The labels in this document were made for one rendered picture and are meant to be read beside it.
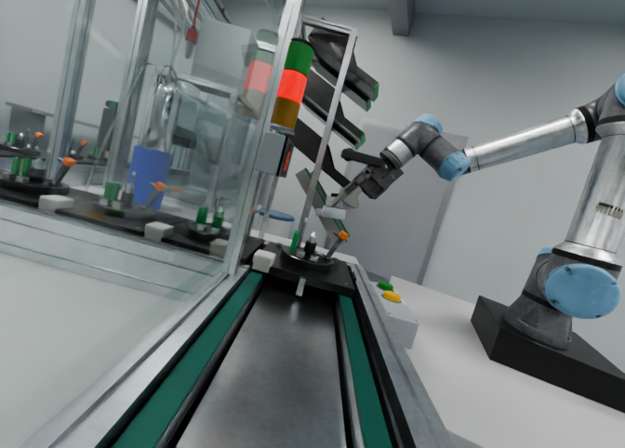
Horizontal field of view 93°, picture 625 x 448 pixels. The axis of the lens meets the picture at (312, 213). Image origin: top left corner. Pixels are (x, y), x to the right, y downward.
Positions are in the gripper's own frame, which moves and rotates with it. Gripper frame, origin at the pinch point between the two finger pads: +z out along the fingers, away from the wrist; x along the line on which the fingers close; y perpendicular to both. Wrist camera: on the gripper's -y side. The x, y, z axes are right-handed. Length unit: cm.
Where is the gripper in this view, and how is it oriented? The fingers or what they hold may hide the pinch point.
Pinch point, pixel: (333, 201)
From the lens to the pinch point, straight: 85.3
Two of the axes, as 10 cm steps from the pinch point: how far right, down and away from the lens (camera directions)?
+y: 6.7, 7.4, 0.5
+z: -7.4, 6.7, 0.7
